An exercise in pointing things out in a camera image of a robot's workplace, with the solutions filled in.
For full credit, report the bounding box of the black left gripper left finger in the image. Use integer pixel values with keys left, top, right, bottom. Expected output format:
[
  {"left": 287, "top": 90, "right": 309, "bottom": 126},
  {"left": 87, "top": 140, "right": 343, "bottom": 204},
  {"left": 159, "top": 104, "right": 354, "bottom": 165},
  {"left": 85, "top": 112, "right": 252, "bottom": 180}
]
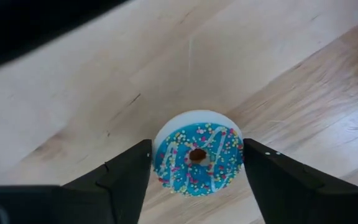
[{"left": 0, "top": 139, "right": 153, "bottom": 224}]

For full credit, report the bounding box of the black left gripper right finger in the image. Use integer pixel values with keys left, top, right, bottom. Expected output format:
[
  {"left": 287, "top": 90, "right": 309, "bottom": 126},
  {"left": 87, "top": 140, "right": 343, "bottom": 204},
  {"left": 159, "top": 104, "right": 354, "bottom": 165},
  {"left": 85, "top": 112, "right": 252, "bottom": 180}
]
[{"left": 242, "top": 138, "right": 358, "bottom": 224}]

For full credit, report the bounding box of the blue sprinkled donut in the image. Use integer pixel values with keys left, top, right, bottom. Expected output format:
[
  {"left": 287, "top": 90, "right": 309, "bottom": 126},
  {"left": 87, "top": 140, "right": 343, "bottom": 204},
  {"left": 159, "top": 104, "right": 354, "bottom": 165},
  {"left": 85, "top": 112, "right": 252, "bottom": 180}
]
[{"left": 152, "top": 109, "right": 245, "bottom": 198}]

